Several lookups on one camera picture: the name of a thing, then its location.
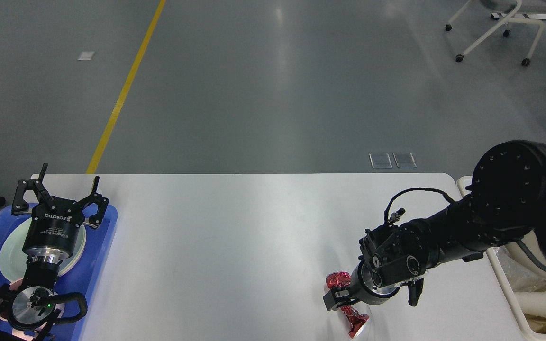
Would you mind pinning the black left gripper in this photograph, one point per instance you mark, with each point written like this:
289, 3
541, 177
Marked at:
54, 232

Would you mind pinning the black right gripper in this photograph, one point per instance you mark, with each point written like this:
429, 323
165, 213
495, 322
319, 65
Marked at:
361, 289

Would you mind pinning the red foil wrapper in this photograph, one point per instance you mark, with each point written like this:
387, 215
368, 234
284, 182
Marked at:
356, 320

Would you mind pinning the mint green plate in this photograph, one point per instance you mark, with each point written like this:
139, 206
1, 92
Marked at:
13, 261

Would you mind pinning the foil sheet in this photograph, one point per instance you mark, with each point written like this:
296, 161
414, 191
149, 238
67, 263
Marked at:
520, 278

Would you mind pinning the white paper cup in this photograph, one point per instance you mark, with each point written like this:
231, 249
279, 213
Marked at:
532, 303

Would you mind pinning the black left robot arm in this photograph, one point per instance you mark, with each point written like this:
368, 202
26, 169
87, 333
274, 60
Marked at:
43, 270

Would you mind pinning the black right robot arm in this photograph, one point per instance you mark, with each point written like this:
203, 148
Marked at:
506, 200

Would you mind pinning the blue plastic tray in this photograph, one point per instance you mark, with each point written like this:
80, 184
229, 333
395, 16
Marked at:
82, 278

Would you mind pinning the beige plastic bin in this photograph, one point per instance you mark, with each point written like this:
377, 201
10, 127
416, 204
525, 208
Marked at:
533, 328

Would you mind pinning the white rolling chair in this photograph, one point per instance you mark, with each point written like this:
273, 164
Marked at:
503, 15

